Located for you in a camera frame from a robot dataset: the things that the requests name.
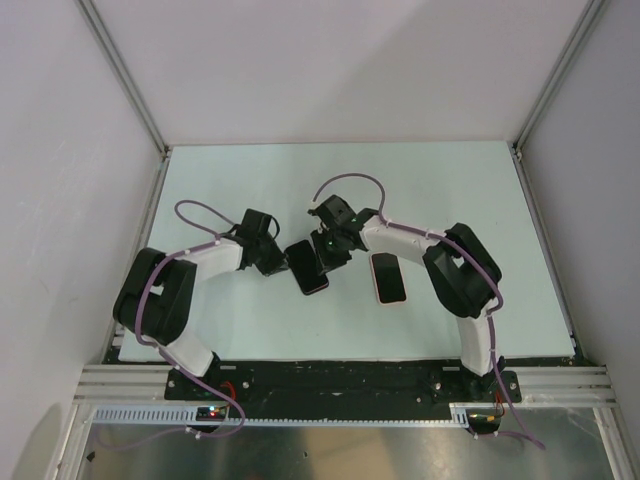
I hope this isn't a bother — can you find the black phone case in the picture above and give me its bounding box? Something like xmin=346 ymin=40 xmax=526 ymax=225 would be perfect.
xmin=284 ymin=239 xmax=331 ymax=297

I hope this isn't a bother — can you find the purple phone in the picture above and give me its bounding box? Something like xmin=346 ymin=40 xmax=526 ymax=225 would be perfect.
xmin=285 ymin=239 xmax=329 ymax=294

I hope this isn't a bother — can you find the pink phone case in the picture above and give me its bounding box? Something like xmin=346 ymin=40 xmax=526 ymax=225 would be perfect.
xmin=368 ymin=252 xmax=408 ymax=306

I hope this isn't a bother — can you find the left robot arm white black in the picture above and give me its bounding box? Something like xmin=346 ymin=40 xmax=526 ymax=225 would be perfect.
xmin=112 ymin=209 xmax=288 ymax=399

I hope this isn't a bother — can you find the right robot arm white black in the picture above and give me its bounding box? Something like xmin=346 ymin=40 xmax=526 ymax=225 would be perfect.
xmin=308 ymin=195 xmax=503 ymax=401

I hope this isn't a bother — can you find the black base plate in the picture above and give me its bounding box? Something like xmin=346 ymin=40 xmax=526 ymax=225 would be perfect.
xmin=164 ymin=360 xmax=522 ymax=421

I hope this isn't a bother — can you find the left controller board with wires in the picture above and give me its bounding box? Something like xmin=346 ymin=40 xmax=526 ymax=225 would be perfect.
xmin=196 ymin=381 xmax=236 ymax=422

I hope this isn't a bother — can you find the controller board with wires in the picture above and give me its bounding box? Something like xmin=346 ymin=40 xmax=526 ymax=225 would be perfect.
xmin=196 ymin=381 xmax=236 ymax=422
xmin=467 ymin=392 xmax=506 ymax=438

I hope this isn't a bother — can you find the white slotted cable duct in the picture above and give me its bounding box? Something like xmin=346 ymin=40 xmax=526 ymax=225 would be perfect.
xmin=93 ymin=405 xmax=468 ymax=428

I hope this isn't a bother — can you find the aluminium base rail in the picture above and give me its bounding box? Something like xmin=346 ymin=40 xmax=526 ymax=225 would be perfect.
xmin=73 ymin=365 xmax=618 ymax=408

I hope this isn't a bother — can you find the left aluminium frame post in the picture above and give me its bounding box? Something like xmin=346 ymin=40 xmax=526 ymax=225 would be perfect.
xmin=75 ymin=0 xmax=170 ymax=162

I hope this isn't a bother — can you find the aluminium frame post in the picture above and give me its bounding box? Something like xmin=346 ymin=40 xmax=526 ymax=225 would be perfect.
xmin=511 ymin=0 xmax=610 ymax=161
xmin=75 ymin=0 xmax=170 ymax=162

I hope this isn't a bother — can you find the right controller board with wires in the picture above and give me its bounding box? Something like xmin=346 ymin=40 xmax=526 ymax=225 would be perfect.
xmin=467 ymin=392 xmax=506 ymax=438

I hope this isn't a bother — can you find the right aluminium frame post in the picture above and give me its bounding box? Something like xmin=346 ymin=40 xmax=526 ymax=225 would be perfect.
xmin=511 ymin=0 xmax=610 ymax=161

